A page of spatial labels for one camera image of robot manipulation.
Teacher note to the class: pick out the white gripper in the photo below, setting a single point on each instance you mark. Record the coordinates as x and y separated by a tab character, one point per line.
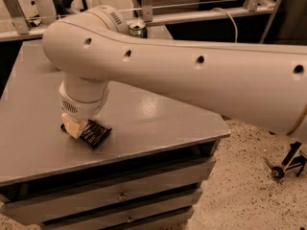
82	108

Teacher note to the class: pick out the black rxbar chocolate wrapper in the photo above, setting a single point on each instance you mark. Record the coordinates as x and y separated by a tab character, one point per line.
94	135

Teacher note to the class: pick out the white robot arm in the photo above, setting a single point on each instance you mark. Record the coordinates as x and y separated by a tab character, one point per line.
263	85

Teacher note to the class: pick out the green soda can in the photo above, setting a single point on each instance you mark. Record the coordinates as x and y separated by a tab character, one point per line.
138	29

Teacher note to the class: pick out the grey drawer cabinet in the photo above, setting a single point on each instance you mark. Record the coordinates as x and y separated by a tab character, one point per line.
148	171

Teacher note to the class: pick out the black wheeled cart base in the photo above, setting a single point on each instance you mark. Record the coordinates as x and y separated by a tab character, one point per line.
295	158

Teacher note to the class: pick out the metal rail frame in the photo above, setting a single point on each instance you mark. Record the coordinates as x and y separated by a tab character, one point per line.
29	18

